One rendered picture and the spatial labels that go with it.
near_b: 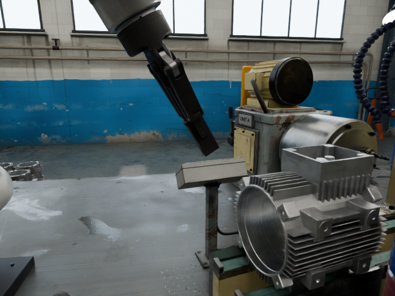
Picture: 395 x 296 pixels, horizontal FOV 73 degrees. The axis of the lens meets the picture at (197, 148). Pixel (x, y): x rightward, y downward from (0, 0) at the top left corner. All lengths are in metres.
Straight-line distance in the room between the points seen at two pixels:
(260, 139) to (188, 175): 0.49
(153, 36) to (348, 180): 0.39
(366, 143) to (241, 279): 0.59
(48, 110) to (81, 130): 0.75
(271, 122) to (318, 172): 0.54
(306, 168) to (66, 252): 0.69
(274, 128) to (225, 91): 5.19
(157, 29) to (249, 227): 0.41
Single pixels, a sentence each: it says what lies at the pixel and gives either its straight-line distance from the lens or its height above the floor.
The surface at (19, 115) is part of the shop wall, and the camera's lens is 6.56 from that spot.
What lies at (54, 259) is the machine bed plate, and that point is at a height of 0.80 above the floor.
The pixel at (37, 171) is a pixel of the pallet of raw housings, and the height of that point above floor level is 0.49.
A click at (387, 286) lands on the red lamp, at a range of 0.20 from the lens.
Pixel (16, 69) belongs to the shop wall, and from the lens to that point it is 6.50.
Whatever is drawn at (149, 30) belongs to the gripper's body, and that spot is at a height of 1.34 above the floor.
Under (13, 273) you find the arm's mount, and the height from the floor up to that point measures 0.83.
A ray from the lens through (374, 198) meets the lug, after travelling 0.55.
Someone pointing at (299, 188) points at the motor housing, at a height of 1.10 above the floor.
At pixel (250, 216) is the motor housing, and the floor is 1.00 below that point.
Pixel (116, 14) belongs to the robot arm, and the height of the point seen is 1.35.
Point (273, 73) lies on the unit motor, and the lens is 1.08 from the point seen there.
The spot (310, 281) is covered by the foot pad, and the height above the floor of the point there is 0.97.
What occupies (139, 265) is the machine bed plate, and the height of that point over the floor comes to 0.80.
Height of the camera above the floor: 1.27
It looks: 14 degrees down
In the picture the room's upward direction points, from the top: straight up
